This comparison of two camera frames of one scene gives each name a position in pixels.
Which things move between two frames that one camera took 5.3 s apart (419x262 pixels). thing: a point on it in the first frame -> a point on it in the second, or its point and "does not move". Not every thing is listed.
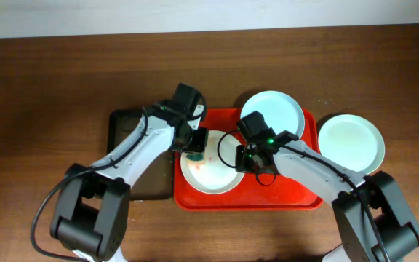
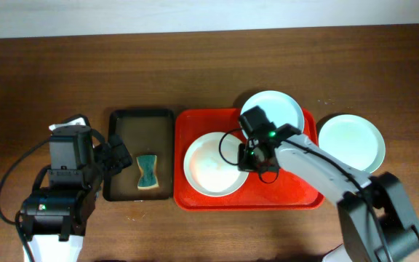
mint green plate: (351, 142) does not move
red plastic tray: (256, 191) does not move
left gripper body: (198, 140) -> (114, 156)
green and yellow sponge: (195, 156) -> (148, 179)
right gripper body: (241, 160) does not move
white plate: (217, 174) does not move
